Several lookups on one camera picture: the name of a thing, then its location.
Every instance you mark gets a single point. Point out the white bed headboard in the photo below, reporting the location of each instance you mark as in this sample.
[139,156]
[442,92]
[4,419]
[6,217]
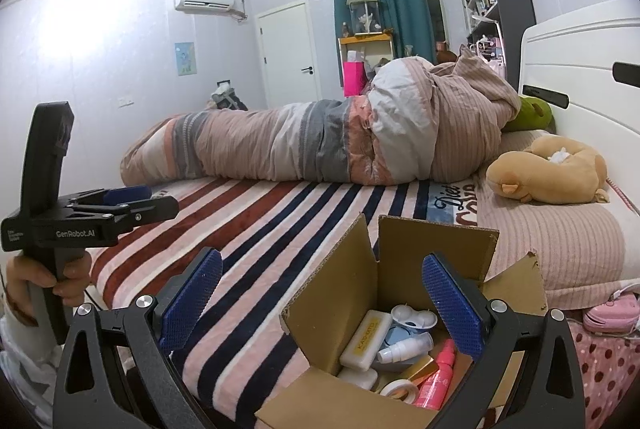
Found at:
[575,59]

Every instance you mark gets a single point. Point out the pink grey striped duvet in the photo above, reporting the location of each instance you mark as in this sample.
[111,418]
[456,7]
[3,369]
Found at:
[300,144]

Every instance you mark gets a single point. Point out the striped fleece blanket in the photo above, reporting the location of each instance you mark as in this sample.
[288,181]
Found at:
[280,219]

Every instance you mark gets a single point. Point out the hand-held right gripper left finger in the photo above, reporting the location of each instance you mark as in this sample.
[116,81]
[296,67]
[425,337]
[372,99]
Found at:
[192,304]

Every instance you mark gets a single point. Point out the person's left forearm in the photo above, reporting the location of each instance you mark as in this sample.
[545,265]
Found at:
[20,359]

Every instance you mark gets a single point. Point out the pink spray bottle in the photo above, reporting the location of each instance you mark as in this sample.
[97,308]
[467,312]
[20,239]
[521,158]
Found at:
[435,384]

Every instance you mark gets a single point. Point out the green plush toy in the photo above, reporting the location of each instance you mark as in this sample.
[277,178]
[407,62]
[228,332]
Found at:
[530,114]

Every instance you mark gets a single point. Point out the bright pink bag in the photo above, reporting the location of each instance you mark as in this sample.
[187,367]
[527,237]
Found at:
[354,80]

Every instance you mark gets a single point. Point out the brown cardboard box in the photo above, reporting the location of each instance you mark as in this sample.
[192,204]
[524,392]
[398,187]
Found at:
[325,329]

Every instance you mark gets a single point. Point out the pink plastic toy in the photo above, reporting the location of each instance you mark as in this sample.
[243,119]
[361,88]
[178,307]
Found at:
[612,314]

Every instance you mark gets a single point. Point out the white earbuds case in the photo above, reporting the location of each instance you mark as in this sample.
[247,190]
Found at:
[357,379]

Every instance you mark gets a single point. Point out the white contact lens case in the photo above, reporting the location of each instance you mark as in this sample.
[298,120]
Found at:
[415,319]

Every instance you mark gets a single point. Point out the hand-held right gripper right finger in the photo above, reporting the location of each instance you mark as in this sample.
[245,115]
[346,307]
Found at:
[447,304]

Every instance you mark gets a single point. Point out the white door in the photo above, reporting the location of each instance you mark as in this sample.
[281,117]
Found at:
[287,54]

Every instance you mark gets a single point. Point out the glass display case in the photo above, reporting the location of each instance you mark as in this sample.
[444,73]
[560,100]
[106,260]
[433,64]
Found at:
[364,16]

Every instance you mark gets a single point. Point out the white case with yellow label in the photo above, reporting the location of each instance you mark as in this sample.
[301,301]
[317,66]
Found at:
[365,339]

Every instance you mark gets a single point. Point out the small blue wall poster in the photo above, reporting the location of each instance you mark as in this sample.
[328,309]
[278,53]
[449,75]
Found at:
[185,59]

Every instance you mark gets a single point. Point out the gold lipstick box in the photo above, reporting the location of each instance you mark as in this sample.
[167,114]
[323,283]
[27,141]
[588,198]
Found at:
[417,369]

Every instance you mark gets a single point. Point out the yellow shelf unit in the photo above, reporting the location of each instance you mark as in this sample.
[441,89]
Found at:
[365,40]

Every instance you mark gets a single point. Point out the clear tape roll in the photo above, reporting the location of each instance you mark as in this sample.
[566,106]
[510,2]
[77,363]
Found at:
[395,390]

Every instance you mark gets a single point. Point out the small white bottle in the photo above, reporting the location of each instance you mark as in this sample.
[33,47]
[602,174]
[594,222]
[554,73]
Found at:
[400,350]

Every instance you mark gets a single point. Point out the window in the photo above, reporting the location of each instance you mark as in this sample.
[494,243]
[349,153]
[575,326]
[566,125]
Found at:
[431,4]

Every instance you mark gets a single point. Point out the pink ribbed pillow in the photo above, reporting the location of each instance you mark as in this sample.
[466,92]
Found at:
[550,234]

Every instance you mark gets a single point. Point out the black and grey equipment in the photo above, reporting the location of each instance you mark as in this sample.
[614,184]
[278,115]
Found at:
[227,98]

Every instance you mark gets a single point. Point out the brown plush toy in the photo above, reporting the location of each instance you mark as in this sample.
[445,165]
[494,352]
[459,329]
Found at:
[545,174]

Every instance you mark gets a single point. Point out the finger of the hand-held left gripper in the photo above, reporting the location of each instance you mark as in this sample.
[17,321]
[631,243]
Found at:
[125,194]
[150,208]

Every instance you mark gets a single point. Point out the person's left hand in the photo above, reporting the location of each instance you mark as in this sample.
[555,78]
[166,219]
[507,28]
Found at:
[75,281]

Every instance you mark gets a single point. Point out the pink polka-dot sheet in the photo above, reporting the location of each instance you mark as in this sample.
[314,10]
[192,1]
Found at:
[605,379]

